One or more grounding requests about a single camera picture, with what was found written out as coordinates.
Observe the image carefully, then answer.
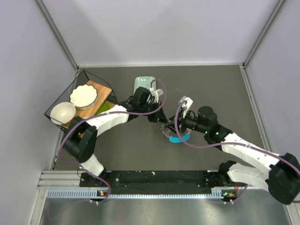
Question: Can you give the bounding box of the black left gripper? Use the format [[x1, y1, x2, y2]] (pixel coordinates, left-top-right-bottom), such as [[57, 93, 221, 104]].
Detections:
[[139, 100, 168, 124]]

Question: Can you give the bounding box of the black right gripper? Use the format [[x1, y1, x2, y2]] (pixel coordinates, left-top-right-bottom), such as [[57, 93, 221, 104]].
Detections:
[[165, 108, 209, 135]]

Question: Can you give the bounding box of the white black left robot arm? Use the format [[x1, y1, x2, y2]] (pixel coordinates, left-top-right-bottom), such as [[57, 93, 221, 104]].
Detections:
[[60, 87, 168, 186]]

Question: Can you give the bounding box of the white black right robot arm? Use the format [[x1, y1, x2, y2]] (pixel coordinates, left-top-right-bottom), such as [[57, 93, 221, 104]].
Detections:
[[163, 106, 300, 205]]

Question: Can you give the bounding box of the light blue rectangular tray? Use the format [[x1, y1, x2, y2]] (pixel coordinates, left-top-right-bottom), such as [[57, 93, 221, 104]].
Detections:
[[133, 76, 156, 93]]

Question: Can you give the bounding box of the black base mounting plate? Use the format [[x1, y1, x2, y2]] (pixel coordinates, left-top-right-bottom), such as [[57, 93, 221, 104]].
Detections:
[[80, 170, 234, 188]]

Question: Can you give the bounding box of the green plate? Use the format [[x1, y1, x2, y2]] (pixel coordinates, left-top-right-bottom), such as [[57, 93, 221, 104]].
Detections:
[[96, 101, 115, 114]]

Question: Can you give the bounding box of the wooden shelf board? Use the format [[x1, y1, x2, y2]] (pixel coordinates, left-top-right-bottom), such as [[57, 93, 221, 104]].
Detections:
[[69, 81, 112, 118]]

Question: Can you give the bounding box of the white fluted bowl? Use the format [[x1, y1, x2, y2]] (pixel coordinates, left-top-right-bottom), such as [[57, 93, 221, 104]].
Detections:
[[70, 84, 98, 110]]

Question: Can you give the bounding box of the white round bowl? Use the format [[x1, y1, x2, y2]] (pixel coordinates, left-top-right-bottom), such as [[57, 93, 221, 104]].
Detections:
[[50, 102, 76, 125]]

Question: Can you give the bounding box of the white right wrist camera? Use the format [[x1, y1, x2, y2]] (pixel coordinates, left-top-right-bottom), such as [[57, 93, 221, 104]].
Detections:
[[179, 96, 193, 118]]

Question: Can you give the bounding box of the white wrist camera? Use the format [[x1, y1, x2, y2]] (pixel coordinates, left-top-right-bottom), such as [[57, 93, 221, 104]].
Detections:
[[179, 96, 193, 118], [150, 87, 164, 98]]

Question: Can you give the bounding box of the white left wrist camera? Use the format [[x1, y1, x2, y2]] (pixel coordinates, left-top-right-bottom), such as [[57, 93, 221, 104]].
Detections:
[[150, 87, 164, 98]]

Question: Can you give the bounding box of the black wire shelf rack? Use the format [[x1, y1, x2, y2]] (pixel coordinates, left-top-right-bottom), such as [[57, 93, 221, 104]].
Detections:
[[45, 70, 118, 133]]

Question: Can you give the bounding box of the grey slotted cable duct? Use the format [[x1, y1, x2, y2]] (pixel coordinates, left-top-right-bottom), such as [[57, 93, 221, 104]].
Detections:
[[46, 189, 236, 199]]

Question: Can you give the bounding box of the aluminium frame post right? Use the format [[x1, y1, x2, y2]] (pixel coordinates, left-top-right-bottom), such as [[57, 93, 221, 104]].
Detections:
[[242, 0, 286, 70]]

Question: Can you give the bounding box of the aluminium frame post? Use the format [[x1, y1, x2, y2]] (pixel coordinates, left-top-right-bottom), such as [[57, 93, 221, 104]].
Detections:
[[34, 0, 79, 71], [242, 0, 286, 70]]

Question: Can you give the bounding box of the aluminium frame post left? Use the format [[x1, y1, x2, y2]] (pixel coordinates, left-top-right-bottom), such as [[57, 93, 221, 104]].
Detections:
[[34, 0, 79, 71]]

